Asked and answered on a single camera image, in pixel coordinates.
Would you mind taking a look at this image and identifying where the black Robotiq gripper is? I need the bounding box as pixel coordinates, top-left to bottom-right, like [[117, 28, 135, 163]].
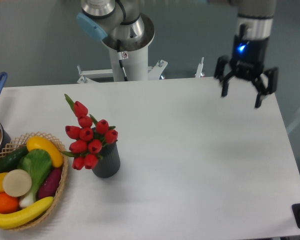
[[214, 35, 279, 109]]

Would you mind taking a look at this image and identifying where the red tulip bouquet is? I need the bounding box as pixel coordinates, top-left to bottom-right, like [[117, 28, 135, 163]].
[[62, 94, 119, 170]]

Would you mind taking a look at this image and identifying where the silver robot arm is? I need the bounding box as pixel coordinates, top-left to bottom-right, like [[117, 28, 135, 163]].
[[76, 0, 279, 108]]

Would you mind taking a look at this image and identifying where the dark grey ribbed vase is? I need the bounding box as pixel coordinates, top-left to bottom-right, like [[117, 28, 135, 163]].
[[88, 127, 121, 178]]

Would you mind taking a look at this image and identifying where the green bok choy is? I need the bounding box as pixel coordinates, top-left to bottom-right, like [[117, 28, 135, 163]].
[[17, 149, 52, 209]]

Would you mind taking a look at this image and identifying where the purple sweet potato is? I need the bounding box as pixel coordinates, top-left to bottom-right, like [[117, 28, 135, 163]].
[[37, 168, 62, 200]]

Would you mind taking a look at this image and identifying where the woven wicker basket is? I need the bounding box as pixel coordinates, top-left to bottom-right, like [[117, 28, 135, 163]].
[[0, 132, 69, 231]]

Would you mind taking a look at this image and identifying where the green cucumber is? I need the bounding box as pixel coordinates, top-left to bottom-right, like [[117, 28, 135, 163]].
[[0, 146, 28, 173]]

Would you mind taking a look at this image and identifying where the beige round slice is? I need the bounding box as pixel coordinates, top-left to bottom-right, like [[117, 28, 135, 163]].
[[2, 169, 32, 197]]

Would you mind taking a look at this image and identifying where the orange fruit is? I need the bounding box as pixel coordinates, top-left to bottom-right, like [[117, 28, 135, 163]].
[[0, 192, 19, 214]]

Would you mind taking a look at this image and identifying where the yellow banana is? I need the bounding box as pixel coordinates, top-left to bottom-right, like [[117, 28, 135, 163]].
[[0, 196, 54, 230]]

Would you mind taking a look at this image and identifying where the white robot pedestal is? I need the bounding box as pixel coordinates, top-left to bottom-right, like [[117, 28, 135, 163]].
[[76, 44, 206, 85]]

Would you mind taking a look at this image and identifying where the black cable on pedestal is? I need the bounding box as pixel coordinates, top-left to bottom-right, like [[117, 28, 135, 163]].
[[116, 39, 129, 82]]

